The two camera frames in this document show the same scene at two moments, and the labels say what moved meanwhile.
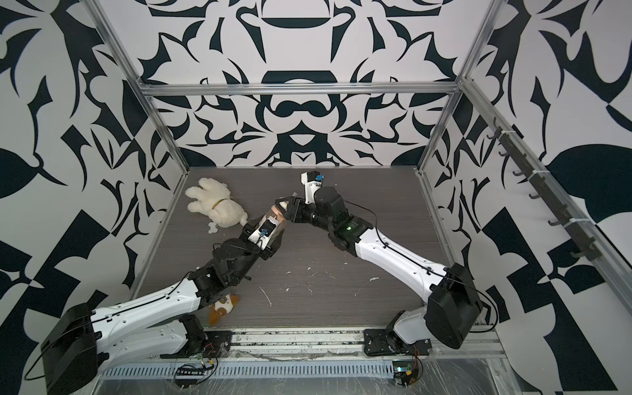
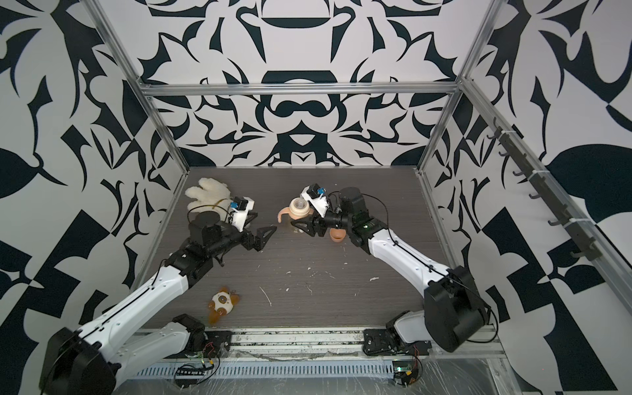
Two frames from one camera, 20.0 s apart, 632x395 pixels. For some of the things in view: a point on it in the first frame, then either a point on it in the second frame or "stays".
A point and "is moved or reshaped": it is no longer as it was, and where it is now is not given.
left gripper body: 267,253 to 232,238
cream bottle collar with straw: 285,203 is moved or reshaped
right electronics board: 405,370 stays
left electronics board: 186,377 stays
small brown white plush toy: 221,308 stays
